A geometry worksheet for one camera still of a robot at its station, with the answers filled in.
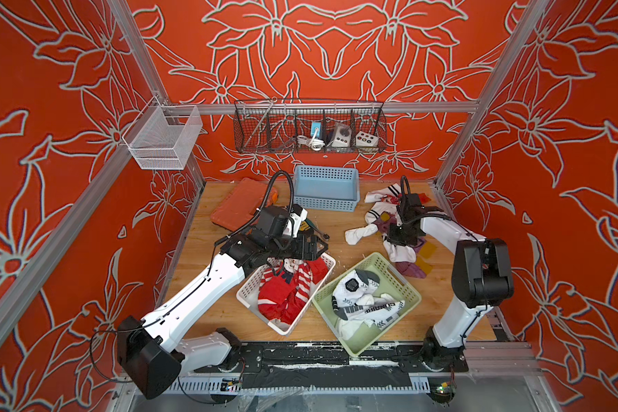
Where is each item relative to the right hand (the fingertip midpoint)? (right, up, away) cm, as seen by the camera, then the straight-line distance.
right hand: (386, 238), depth 94 cm
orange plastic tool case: (-58, +13, +15) cm, 61 cm away
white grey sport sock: (-15, -18, -14) cm, 27 cm away
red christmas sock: (-26, -10, -8) cm, 29 cm away
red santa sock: (-41, -16, -14) cm, 46 cm away
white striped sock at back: (+1, +17, +16) cm, 23 cm away
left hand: (-27, +1, -22) cm, 35 cm away
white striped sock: (-1, +11, +10) cm, 15 cm away
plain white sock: (-11, +1, +4) cm, 12 cm away
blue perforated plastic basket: (-21, +20, +23) cm, 37 cm away
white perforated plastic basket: (-50, -18, -10) cm, 54 cm away
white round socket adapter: (-17, +38, -3) cm, 41 cm away
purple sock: (+8, -10, -4) cm, 14 cm away
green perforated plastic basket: (-1, -15, -8) cm, 17 cm away
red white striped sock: (-31, -12, -9) cm, 34 cm away
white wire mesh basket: (-84, +38, -1) cm, 92 cm away
